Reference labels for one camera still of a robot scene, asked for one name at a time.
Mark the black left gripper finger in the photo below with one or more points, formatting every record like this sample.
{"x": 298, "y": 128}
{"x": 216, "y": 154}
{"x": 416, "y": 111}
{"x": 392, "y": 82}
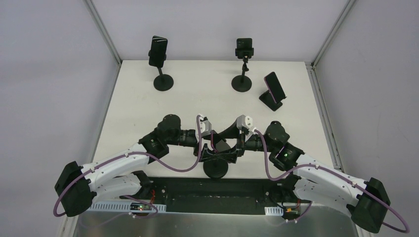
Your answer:
{"x": 208, "y": 154}
{"x": 214, "y": 141}

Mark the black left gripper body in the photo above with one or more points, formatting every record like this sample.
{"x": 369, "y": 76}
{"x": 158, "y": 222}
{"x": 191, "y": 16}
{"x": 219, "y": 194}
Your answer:
{"x": 201, "y": 146}

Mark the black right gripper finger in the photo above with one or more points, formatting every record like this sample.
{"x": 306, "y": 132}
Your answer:
{"x": 230, "y": 155}
{"x": 232, "y": 132}

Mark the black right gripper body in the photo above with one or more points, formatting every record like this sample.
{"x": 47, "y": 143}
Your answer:
{"x": 241, "y": 144}

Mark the black round-base phone stand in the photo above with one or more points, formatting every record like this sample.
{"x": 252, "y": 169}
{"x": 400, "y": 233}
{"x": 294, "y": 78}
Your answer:
{"x": 215, "y": 169}

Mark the purple phone with black screen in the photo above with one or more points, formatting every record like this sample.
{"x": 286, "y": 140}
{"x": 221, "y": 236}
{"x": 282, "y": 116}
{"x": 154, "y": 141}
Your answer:
{"x": 222, "y": 144}

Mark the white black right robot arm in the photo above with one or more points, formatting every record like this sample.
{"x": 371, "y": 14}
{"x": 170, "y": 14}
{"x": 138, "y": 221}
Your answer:
{"x": 365, "y": 202}

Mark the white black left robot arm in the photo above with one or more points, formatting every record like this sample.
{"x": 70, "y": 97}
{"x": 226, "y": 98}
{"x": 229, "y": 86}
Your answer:
{"x": 80, "y": 186}

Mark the black folding phone stand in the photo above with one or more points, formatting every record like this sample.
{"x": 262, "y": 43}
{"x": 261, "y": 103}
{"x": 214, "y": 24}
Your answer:
{"x": 267, "y": 99}

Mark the purple phone on folding stand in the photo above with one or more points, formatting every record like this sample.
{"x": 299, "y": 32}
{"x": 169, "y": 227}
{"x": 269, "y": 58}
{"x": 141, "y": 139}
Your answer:
{"x": 274, "y": 87}

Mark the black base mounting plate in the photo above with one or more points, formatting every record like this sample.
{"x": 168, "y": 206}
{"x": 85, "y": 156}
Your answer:
{"x": 223, "y": 196}

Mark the right controller board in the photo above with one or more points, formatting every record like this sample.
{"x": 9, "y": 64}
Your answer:
{"x": 278, "y": 211}

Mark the controller board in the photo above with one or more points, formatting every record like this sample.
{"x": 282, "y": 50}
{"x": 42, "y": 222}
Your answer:
{"x": 278, "y": 211}
{"x": 121, "y": 206}

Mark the left controller board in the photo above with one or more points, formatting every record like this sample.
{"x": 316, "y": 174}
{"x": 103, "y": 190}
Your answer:
{"x": 121, "y": 206}

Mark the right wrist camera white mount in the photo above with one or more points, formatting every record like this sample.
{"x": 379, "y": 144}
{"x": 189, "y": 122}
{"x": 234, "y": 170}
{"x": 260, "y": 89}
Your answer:
{"x": 245, "y": 123}

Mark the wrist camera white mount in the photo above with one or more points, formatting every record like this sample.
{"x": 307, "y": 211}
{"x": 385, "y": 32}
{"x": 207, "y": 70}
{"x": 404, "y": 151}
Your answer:
{"x": 204, "y": 126}
{"x": 245, "y": 123}

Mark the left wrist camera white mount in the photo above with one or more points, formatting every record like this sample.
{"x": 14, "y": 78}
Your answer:
{"x": 204, "y": 126}

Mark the front aluminium frame rail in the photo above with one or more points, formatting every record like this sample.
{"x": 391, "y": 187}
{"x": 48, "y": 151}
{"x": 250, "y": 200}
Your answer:
{"x": 318, "y": 221}

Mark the aluminium table edge rail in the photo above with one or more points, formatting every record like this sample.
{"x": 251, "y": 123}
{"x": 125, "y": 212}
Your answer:
{"x": 116, "y": 67}

